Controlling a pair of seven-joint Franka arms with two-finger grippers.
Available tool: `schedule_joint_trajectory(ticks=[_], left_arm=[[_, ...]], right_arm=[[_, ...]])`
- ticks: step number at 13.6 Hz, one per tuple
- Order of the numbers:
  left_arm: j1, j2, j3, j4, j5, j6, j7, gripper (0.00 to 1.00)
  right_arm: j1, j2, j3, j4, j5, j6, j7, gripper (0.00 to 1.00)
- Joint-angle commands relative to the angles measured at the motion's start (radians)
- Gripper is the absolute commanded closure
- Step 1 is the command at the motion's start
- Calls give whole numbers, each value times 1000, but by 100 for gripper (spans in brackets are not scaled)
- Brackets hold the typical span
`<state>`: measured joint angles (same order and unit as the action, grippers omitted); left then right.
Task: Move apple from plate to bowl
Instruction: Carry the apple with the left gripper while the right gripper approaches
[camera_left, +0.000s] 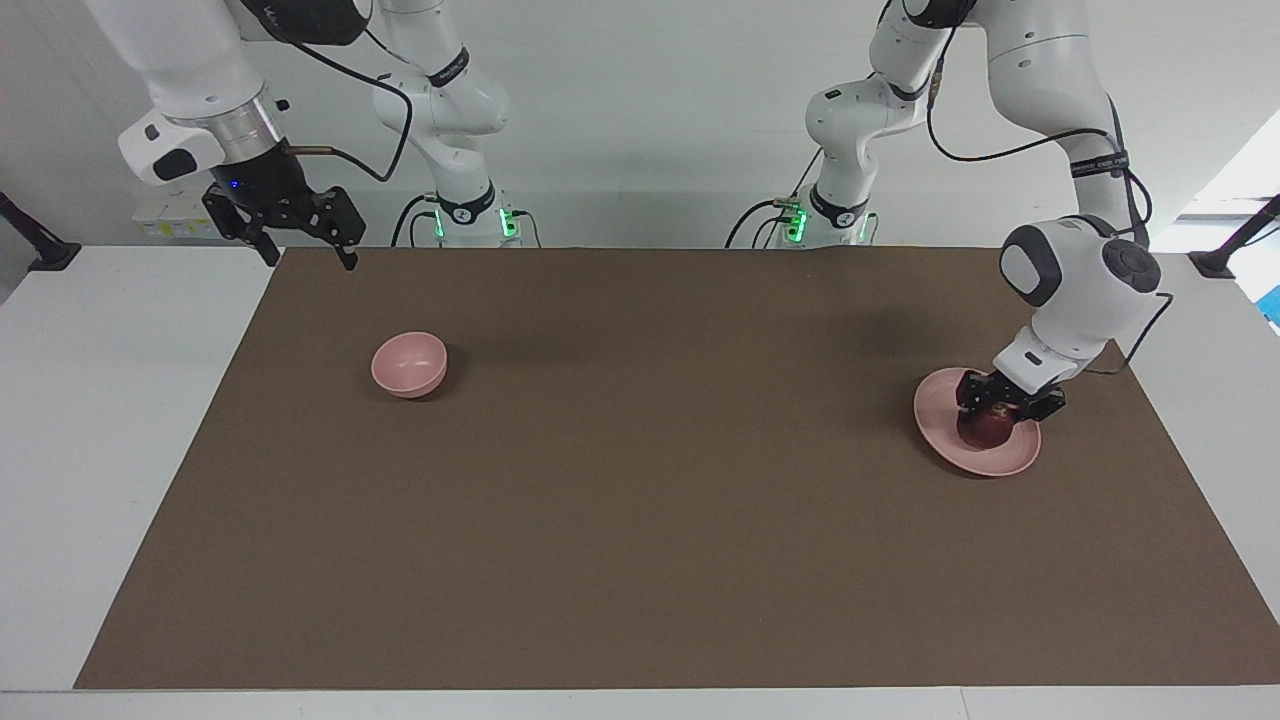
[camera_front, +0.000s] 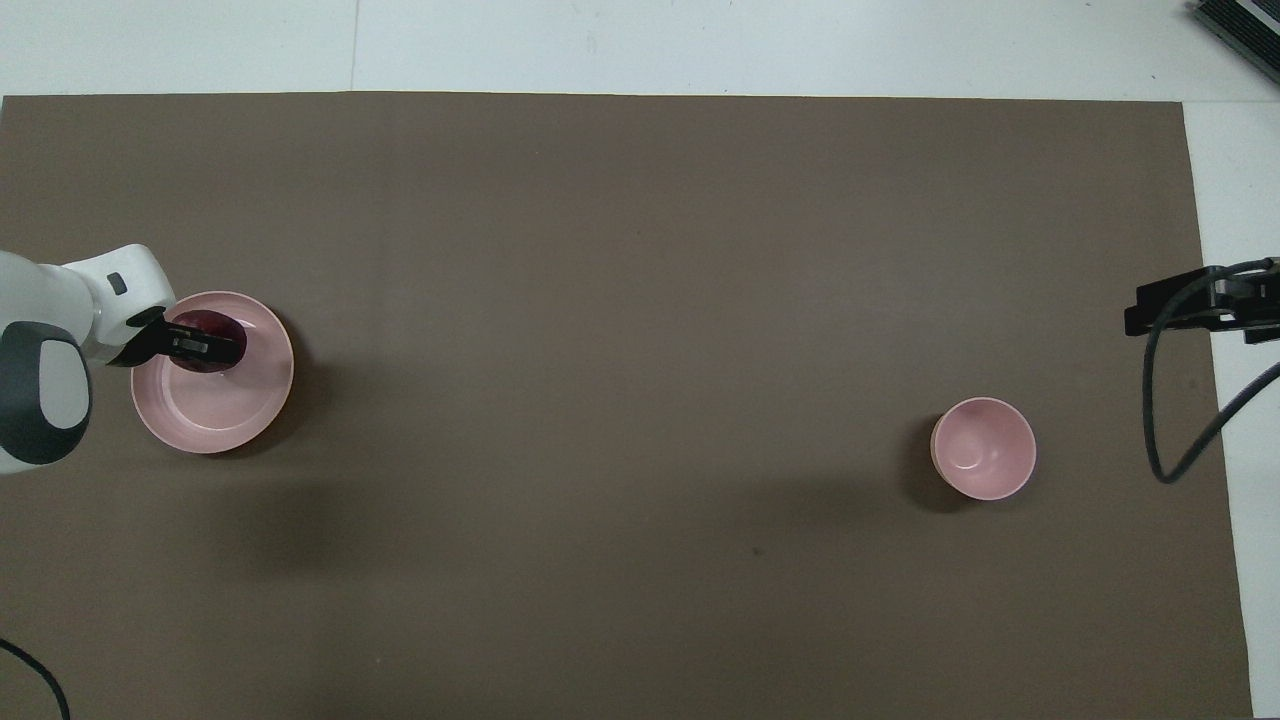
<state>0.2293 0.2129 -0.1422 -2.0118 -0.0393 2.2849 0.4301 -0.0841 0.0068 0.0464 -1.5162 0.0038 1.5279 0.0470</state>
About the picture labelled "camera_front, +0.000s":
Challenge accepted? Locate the dark red apple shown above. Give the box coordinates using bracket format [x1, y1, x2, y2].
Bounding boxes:
[164, 310, 248, 375]

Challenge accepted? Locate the pink bowl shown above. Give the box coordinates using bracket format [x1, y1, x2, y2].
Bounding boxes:
[930, 397, 1037, 502]

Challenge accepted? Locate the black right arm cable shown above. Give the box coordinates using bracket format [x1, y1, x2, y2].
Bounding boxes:
[1143, 257, 1280, 485]

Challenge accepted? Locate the black ribbed metal device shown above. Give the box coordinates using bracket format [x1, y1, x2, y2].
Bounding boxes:
[1190, 0, 1280, 83]

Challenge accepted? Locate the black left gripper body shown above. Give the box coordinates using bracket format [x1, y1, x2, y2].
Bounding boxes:
[107, 308, 247, 372]

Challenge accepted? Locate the pink plate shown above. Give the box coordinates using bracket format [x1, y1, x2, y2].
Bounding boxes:
[131, 291, 295, 455]

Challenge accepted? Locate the brown table mat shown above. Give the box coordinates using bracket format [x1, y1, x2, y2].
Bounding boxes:
[0, 92, 1254, 720]

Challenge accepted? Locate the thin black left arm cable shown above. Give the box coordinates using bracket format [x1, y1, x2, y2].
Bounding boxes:
[0, 638, 72, 720]

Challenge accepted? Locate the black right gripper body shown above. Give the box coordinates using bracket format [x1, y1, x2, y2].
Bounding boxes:
[1207, 256, 1280, 345]

